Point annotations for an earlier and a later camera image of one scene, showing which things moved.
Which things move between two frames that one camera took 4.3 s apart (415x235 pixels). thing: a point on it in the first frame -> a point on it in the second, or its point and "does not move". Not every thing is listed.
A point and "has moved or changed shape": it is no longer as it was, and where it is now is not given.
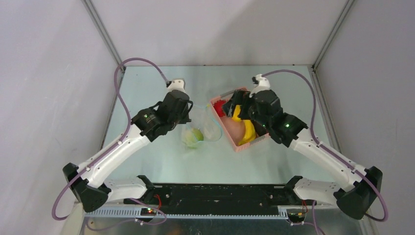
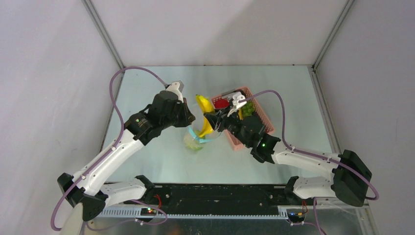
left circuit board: (148, 211) does not move
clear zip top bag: (202, 127) has moved or changed shape
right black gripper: (235, 104) -> (226, 121)
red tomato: (219, 105) does not move
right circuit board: (297, 217) does not move
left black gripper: (185, 118) does not move
